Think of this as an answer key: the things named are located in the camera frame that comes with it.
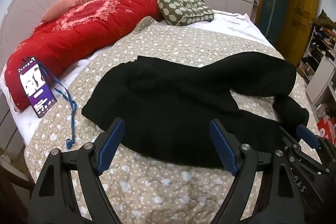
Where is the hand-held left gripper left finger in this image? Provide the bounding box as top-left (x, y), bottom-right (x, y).
top-left (28, 118), bottom-right (125, 224)

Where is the pink pillow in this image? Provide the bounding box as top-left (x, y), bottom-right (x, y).
top-left (41, 0), bottom-right (100, 23)

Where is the round padded headboard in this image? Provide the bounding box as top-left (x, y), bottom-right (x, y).
top-left (0, 0), bottom-right (103, 77)

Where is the red floral quilt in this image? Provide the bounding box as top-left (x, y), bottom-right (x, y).
top-left (5, 0), bottom-right (192, 111)

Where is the blue lanyard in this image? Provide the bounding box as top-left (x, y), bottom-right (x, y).
top-left (51, 74), bottom-right (78, 149)

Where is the beige dotted quilted blanket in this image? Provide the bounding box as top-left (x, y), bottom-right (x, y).
top-left (24, 16), bottom-right (323, 224)

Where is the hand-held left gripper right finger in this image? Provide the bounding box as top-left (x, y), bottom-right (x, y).
top-left (209, 119), bottom-right (315, 224)

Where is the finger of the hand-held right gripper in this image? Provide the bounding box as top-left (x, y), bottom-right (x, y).
top-left (296, 125), bottom-right (336, 151)
top-left (279, 126), bottom-right (330, 175)

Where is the cluttered storage shelf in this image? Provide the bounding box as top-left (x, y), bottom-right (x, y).
top-left (297, 10), bottom-right (336, 109)

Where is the purple badge card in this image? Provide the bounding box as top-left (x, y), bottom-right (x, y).
top-left (17, 56), bottom-right (57, 118)

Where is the dark wooden chair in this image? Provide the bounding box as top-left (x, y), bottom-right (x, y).
top-left (0, 147), bottom-right (36, 224)

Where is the green patterned pillow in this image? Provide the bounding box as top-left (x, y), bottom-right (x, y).
top-left (157, 0), bottom-right (214, 27)

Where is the red bag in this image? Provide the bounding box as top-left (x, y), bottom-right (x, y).
top-left (316, 116), bottom-right (336, 146)

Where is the yellow wooden door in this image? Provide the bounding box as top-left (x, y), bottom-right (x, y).
top-left (282, 0), bottom-right (321, 62)

